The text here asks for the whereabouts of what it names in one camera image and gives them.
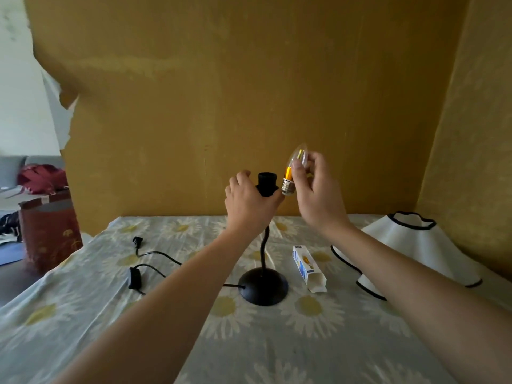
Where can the person's right hand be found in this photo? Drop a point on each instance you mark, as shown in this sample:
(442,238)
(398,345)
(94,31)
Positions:
(318,199)

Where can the person's left hand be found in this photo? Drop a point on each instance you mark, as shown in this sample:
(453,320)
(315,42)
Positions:
(246,205)

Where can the person's right thumb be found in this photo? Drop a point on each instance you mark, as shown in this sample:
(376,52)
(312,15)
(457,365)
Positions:
(298,175)

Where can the person's left thumb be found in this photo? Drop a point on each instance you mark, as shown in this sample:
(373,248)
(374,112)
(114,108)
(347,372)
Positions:
(275,199)

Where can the person's left middle finger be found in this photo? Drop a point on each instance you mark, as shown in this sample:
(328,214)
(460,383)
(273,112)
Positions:
(233,182)

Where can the clear candle light bulb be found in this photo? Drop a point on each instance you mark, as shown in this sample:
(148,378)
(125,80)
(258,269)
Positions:
(288,177)

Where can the black gooseneck desk lamp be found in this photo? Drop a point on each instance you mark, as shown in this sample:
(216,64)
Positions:
(263,285)

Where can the person's left forearm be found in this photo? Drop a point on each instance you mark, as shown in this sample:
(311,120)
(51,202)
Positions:
(168,307)

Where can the person's right forearm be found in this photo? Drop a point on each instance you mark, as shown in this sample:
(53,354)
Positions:
(420,299)

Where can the white bulb carton box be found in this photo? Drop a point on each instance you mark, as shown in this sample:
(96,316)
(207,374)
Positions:
(308,267)

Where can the white lampshade with black trim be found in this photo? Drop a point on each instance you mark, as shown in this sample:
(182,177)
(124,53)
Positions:
(416,247)

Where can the daisy print tablecloth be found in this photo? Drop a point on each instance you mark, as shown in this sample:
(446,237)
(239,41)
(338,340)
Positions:
(300,339)

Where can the dark red paper bag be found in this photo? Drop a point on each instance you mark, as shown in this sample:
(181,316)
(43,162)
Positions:
(50,231)

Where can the red backpack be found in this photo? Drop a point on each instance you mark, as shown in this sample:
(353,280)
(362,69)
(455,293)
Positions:
(42,179)

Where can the black bag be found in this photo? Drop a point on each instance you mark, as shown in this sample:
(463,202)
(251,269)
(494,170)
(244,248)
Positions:
(10,225)

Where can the blue mat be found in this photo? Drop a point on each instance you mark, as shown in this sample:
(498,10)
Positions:
(10,253)

